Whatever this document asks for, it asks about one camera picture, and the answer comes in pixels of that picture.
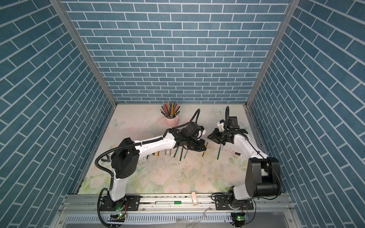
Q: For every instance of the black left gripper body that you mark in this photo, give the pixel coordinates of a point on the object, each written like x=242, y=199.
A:
x=194, y=144

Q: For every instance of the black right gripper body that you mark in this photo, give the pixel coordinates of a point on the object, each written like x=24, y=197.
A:
x=220, y=137

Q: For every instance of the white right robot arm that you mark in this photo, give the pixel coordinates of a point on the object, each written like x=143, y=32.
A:
x=262, y=178

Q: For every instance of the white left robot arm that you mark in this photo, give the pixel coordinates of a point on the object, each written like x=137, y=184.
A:
x=124, y=160

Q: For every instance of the pink cup of coloured pencils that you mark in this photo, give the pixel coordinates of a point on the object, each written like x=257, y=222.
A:
x=170, y=111

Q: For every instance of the beige eraser on rail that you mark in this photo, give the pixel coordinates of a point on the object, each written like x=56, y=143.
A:
x=194, y=199

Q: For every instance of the green marker on rail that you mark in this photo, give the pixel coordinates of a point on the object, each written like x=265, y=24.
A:
x=168, y=202

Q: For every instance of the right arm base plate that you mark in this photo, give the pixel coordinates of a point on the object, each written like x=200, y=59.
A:
x=224, y=203

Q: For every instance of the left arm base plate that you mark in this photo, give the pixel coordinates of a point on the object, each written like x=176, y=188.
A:
x=119, y=203

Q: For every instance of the aluminium front rail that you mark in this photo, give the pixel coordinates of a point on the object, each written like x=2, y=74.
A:
x=146, y=210

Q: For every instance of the aluminium corner frame post right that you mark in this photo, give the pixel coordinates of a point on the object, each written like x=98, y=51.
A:
x=275, y=44

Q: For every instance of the aluminium corner frame post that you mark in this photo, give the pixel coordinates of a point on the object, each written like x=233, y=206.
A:
x=69, y=25
x=275, y=44

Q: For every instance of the aluminium corner frame post left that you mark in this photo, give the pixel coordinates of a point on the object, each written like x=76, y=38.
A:
x=69, y=25

